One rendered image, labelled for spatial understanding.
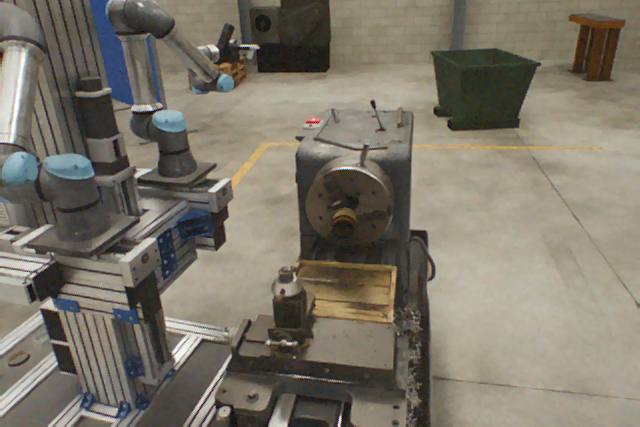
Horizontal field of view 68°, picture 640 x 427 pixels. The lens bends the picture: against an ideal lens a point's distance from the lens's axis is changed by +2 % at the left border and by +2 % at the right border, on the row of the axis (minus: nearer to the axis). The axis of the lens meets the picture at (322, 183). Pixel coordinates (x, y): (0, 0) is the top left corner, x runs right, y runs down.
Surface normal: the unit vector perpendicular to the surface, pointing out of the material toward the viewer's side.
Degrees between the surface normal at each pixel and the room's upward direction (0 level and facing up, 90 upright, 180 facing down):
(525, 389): 0
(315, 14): 90
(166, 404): 0
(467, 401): 0
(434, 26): 90
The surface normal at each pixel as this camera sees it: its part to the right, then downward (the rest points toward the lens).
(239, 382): -0.04, -0.92
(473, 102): 0.06, 0.58
